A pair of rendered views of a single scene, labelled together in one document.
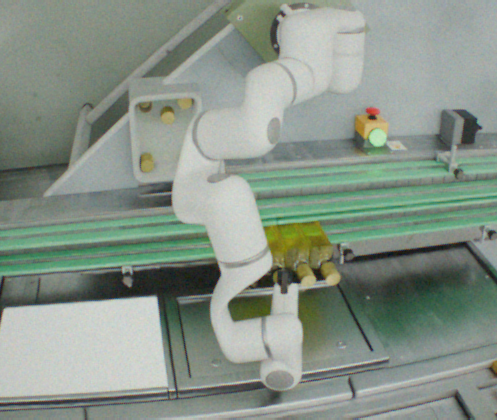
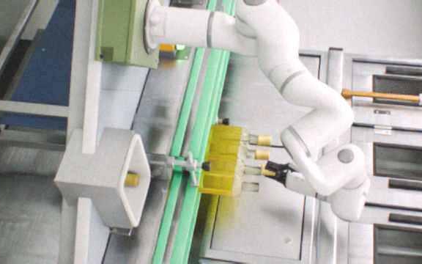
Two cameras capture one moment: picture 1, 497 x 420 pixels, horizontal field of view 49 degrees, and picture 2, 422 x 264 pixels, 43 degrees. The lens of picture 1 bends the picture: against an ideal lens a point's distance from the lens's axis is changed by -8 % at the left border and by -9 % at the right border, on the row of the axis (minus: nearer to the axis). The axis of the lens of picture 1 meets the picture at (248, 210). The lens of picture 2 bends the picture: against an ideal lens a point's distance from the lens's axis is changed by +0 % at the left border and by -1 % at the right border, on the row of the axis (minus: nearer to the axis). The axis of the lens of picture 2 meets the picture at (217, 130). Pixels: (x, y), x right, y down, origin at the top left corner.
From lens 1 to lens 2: 1.30 m
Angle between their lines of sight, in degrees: 52
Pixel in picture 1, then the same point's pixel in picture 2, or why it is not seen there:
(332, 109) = not seen: hidden behind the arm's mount
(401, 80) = not seen: outside the picture
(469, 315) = not seen: hidden behind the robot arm
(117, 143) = (94, 226)
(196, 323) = (242, 242)
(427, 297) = (259, 97)
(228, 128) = (335, 130)
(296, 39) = (293, 48)
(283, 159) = (171, 113)
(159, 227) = (179, 229)
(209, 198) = (358, 168)
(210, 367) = (291, 245)
